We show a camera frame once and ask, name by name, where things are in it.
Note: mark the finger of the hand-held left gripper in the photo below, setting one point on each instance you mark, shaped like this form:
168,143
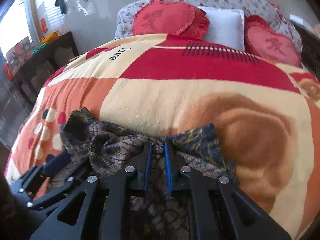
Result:
55,187
53,163

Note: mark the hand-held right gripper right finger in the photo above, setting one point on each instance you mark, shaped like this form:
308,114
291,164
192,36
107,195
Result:
168,170

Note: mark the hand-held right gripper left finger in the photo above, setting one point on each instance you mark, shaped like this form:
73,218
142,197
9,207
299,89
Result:
148,166

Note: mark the brown blue floral patterned garment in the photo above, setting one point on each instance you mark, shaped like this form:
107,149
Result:
117,147

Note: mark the orange red printed blanket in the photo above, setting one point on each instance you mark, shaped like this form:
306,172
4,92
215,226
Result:
175,92

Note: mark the dark wooden nightstand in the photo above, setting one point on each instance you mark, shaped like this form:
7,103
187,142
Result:
47,62

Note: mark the green object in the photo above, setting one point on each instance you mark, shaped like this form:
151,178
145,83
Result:
39,48

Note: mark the yellow object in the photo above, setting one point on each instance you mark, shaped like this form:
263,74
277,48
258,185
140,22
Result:
50,37

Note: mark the red heart-shaped pillow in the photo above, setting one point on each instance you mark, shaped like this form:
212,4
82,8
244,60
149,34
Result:
165,17
270,42

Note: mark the white pillow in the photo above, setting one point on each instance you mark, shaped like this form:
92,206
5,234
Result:
225,27

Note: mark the dark hanging towel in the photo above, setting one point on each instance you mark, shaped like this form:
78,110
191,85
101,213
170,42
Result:
61,1

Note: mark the carved dark wooden cabinet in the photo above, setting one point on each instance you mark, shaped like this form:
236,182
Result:
310,47

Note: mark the colourful wall poster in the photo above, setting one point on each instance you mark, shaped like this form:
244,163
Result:
18,52

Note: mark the red wall sticker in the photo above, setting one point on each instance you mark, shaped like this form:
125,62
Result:
44,25

